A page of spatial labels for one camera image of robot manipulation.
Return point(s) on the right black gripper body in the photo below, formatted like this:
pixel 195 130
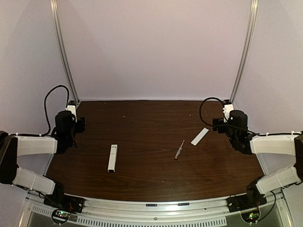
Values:
pixel 217 123

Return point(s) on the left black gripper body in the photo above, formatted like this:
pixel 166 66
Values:
pixel 80 124

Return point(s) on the white remote back cover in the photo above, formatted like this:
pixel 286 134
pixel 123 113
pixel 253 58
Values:
pixel 199 136

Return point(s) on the clear handle small screwdriver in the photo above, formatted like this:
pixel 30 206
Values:
pixel 179 150

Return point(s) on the white remote control body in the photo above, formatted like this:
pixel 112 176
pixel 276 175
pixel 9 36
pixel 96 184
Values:
pixel 111 168

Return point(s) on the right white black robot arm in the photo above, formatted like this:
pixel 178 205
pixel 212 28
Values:
pixel 235 126

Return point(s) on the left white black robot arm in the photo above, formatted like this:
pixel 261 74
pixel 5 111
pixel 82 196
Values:
pixel 12 146

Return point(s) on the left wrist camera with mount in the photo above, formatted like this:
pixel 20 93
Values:
pixel 72 106

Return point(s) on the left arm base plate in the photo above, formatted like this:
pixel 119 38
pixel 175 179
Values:
pixel 68 203

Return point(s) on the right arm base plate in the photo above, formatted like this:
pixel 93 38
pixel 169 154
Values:
pixel 242 202

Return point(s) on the aluminium front rail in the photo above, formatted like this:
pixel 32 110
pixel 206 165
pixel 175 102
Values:
pixel 275 213

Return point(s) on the perforated white cable duct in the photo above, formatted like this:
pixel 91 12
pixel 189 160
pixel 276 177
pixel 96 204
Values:
pixel 41 217

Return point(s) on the right aluminium frame post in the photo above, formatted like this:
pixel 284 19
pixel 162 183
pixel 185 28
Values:
pixel 253 13

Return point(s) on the aluminium frame post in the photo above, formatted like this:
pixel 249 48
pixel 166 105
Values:
pixel 253 13
pixel 62 51

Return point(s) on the left aluminium frame post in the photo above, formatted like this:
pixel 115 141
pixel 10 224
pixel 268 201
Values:
pixel 62 51

